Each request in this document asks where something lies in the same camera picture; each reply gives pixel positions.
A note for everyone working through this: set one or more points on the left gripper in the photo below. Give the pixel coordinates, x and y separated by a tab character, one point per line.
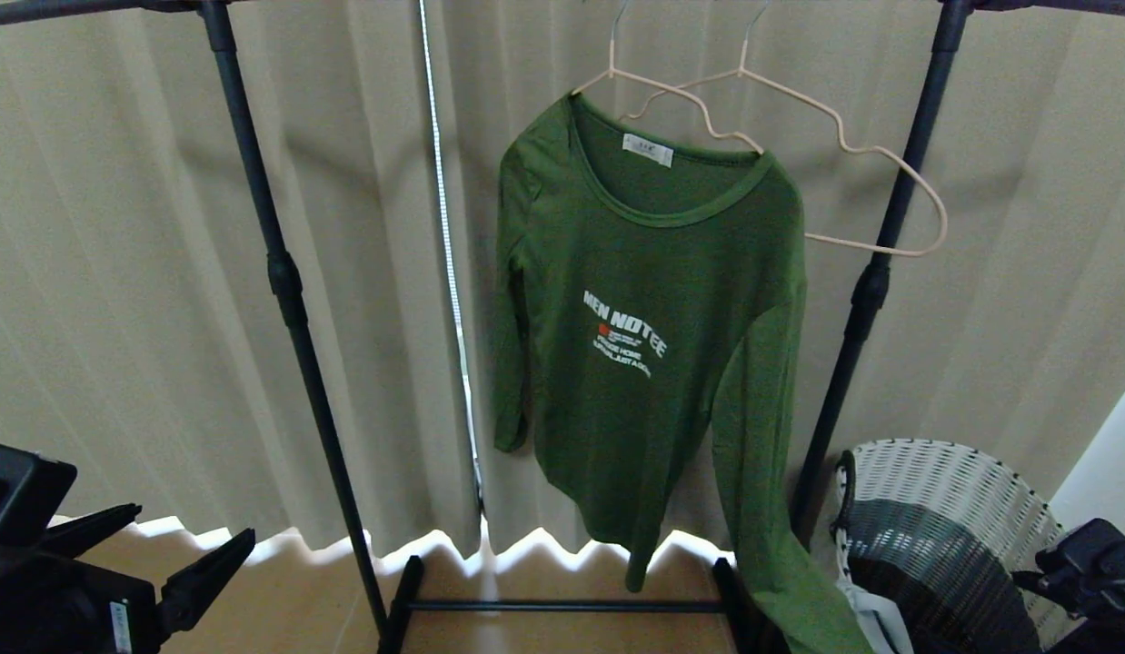
54	609

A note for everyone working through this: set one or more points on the green sleeveless shirt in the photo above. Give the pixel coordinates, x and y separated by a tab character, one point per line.
635	272

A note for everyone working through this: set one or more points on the pink clothes hanger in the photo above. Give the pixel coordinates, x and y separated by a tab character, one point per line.
653	86
844	145

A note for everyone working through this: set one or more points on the pale grey garment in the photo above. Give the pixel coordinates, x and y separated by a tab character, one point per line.
876	622

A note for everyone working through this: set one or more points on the black clothes rack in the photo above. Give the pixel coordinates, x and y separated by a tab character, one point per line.
285	282

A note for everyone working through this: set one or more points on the white laundry basket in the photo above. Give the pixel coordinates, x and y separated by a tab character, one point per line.
944	490

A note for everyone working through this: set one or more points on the beige curtain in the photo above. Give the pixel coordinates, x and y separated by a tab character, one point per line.
117	227

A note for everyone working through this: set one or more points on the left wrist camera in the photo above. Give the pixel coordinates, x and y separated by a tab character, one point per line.
22	490

